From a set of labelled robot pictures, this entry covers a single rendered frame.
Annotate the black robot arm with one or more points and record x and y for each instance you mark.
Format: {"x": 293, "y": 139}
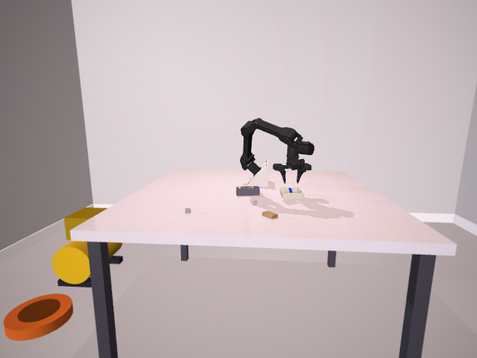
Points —
{"x": 284, "y": 134}

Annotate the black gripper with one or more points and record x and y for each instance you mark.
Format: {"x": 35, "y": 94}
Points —
{"x": 281, "y": 168}

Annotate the tan rectangular block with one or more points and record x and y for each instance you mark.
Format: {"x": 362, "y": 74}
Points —
{"x": 269, "y": 214}

